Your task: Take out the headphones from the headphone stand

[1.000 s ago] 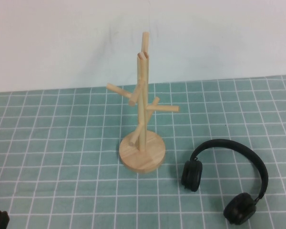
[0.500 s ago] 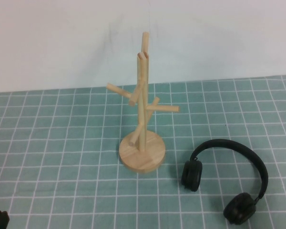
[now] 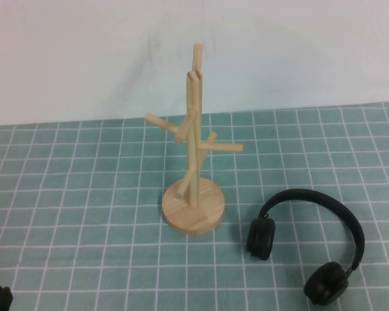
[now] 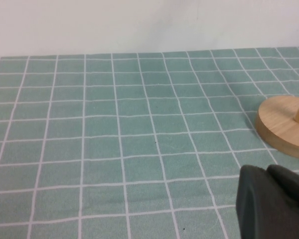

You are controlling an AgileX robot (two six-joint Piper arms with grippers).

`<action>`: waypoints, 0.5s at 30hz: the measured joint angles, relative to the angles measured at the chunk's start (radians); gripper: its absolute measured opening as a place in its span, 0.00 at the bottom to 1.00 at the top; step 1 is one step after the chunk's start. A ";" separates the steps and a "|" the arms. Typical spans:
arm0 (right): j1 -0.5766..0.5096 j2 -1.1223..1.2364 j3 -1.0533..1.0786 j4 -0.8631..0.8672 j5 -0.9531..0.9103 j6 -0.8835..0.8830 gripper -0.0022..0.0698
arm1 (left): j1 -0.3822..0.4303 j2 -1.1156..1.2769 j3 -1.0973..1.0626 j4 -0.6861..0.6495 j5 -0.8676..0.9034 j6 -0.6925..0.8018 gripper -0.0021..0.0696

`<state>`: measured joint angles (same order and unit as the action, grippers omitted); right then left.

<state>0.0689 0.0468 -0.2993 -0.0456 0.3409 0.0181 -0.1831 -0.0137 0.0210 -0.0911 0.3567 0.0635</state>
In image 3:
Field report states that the black over-ear headphones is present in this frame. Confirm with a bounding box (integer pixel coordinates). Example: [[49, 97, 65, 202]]
[[246, 189, 366, 306]]

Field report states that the wooden branch headphone stand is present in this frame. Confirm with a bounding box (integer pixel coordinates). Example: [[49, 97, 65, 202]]
[[145, 43, 246, 236]]

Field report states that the teal white-grid tablecloth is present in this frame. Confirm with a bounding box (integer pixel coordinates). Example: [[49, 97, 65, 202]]
[[0, 102, 389, 311]]

